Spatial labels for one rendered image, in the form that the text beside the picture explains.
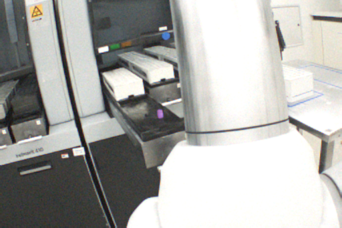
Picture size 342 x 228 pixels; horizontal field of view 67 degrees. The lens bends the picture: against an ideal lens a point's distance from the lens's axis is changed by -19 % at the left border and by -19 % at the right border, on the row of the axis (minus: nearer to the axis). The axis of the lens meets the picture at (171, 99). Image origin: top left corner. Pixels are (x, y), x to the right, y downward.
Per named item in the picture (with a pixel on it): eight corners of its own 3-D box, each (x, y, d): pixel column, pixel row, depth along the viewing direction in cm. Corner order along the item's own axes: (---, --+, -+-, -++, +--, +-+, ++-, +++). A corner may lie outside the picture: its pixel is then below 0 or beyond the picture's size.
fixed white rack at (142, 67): (131, 74, 145) (129, 61, 143) (151, 69, 148) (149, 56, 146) (150, 87, 118) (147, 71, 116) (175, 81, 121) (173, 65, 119)
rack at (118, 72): (104, 87, 131) (101, 73, 129) (126, 81, 134) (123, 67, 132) (117, 104, 104) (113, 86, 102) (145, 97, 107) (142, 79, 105)
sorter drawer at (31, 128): (29, 100, 162) (26, 85, 159) (50, 94, 166) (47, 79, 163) (15, 148, 96) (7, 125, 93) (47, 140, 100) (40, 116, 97)
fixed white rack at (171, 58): (162, 67, 150) (160, 54, 148) (182, 62, 153) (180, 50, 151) (188, 77, 123) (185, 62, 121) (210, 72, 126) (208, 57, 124)
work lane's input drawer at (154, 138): (101, 101, 135) (97, 81, 133) (131, 93, 139) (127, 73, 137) (151, 177, 70) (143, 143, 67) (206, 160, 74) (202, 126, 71)
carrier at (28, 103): (39, 107, 110) (36, 93, 108) (39, 109, 108) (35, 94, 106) (15, 114, 106) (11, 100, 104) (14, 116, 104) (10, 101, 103)
